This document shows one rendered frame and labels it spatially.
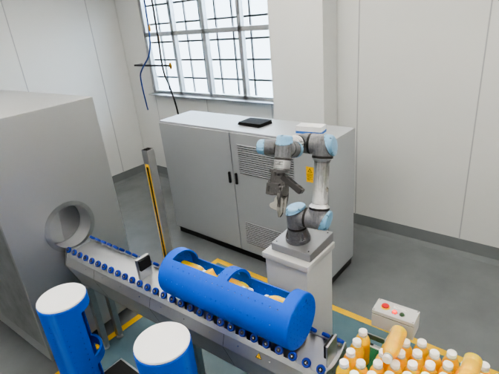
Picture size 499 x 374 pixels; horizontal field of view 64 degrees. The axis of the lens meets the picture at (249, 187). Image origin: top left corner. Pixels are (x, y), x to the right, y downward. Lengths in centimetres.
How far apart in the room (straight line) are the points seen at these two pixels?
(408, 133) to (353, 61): 94
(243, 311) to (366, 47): 314
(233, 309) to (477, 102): 299
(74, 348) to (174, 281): 75
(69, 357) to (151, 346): 77
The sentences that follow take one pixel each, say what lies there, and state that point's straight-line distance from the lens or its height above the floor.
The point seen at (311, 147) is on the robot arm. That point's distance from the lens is 222.
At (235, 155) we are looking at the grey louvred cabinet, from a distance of 399.
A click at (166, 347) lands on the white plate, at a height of 104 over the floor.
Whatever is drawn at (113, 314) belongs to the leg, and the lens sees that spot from 371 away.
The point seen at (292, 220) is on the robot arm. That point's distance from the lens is 233.
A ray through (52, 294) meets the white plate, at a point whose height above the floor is 104.
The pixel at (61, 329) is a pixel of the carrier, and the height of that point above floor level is 92.
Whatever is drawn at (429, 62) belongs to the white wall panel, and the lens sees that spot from 425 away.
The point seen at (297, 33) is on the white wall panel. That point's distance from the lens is 446.
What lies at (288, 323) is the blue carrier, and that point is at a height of 117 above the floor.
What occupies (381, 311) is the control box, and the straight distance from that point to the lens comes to 214.
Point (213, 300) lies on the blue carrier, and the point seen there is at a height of 113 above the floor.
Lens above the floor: 248
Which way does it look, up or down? 23 degrees down
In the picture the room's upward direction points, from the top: 5 degrees counter-clockwise
